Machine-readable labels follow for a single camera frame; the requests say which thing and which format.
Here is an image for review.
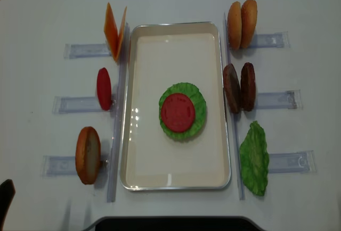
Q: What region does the brown meat patty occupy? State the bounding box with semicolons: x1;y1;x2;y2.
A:
223;63;241;114
240;62;256;111

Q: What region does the red tomato slice on tray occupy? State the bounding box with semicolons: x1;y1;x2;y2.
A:
160;93;196;133

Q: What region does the green lettuce leaf on tray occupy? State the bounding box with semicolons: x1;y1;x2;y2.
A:
159;82;206;141

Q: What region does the upright red tomato slice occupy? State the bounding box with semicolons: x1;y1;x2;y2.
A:
96;68;112;111

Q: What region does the right orange cheese slice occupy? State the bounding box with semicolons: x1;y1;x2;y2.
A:
116;7;127;62

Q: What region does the orange cheese slice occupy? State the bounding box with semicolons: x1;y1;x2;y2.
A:
103;3;119;62
116;7;127;62

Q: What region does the left orange cheese slice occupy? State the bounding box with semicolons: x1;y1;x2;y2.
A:
103;3;119;62

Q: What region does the upright green lettuce leaf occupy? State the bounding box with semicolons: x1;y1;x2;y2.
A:
239;121;270;196

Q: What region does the white rectangular metal tray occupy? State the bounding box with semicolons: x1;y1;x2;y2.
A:
120;22;231;191

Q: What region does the upright bun slice left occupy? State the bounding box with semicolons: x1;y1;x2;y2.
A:
75;127;101;185

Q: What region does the left upright bun half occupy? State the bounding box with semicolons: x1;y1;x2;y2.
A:
227;2;242;50

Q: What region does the upright bun half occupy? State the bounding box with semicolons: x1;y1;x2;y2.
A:
227;2;242;50
240;0;257;48

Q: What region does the right upright bun half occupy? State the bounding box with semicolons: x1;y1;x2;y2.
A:
240;0;257;48

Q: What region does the black base at bottom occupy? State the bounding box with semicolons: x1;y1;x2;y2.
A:
95;217;261;230

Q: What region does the left clear acrylic rack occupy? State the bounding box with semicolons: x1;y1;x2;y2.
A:
42;24;130;202

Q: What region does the clear acrylic rack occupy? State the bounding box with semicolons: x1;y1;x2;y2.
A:
42;24;130;202
222;12;316;201

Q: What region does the right clear acrylic rack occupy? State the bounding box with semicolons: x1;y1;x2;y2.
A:
222;12;316;201

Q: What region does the black object at left edge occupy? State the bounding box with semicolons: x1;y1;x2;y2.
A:
0;179;15;230

